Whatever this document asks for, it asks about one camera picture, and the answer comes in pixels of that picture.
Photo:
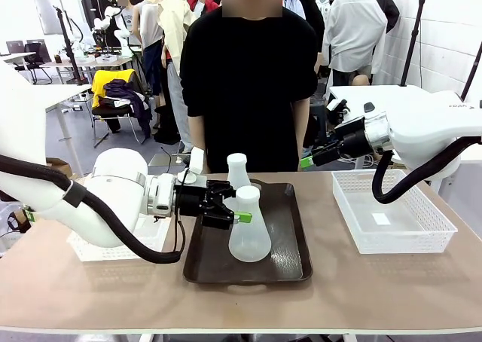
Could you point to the black metal chair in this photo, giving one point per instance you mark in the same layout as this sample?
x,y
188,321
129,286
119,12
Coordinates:
x,y
113,112

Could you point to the dark purple garment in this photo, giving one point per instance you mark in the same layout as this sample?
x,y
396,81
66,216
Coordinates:
x,y
124,89

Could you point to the grey floor plate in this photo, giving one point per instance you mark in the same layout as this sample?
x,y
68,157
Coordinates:
x,y
165,160

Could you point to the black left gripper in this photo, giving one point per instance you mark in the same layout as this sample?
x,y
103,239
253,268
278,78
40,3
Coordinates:
x,y
190,202

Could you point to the mannequin with dark jacket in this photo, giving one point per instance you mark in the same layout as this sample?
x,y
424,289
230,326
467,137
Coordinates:
x,y
307,14

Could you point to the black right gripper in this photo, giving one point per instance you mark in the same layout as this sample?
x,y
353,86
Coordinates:
x,y
356,142

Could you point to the black tripod stand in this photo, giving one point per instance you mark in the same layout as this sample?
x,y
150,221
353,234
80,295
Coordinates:
x,y
69,48
412,37

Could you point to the dark brown serving tray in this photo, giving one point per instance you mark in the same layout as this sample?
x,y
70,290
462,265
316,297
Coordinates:
x,y
286,210

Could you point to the black office chair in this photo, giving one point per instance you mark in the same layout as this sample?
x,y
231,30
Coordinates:
x,y
34,57

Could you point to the mannequin with white dress shirt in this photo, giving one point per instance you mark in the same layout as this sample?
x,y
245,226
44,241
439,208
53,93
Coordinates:
x,y
354,29

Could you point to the person's left forearm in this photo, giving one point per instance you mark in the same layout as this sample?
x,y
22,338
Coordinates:
x,y
301,131

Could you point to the mannequin with cream shirt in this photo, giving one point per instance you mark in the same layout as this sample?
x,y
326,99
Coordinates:
x,y
173,22

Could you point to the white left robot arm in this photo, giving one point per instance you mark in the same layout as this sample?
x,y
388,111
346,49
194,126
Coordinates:
x,y
116,180

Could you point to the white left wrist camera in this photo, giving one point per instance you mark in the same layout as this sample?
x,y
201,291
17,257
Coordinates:
x,y
196,159

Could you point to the brown cardboard box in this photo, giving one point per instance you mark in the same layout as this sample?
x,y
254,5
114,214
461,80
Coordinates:
x,y
60,167

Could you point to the black slanted stand pole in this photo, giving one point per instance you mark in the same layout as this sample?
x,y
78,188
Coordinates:
x,y
470,74

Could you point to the yellow garment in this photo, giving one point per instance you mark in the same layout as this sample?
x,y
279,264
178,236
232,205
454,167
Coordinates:
x,y
99,80

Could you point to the background person in grey shirt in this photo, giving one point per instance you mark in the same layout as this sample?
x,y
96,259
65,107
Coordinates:
x,y
127,22

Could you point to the translucent white conical flask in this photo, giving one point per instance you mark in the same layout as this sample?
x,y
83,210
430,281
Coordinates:
x,y
250,240
237,172

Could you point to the white desk with grey leg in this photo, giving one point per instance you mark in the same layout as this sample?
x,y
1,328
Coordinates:
x,y
68,93

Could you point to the mannequin with white tank top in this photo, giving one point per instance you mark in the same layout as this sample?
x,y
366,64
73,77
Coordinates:
x,y
148,22

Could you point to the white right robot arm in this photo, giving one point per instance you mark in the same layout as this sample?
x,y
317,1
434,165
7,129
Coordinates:
x,y
425,123

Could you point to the black hanging jacket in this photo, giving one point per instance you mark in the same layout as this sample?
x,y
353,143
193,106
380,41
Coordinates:
x,y
388,7

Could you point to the white perforated plastic basket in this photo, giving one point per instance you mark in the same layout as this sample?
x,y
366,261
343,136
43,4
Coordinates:
x,y
94,254

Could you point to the white square table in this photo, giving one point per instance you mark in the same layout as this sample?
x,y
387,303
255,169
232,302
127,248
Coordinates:
x,y
395,93

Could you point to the long white background table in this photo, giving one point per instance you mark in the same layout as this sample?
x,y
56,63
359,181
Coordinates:
x,y
94,60

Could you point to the person's right forearm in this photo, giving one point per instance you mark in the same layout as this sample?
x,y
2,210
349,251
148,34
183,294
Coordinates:
x,y
196,131

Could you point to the white basket with paper label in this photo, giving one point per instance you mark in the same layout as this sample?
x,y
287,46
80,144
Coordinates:
x,y
395,244

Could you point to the person in black shirt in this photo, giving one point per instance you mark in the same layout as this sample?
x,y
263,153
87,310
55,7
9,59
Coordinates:
x,y
244,86

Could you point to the white board panel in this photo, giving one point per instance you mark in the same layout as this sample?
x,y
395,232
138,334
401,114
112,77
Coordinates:
x,y
47,12

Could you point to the green and white carton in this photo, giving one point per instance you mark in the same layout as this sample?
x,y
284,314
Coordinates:
x,y
30,215

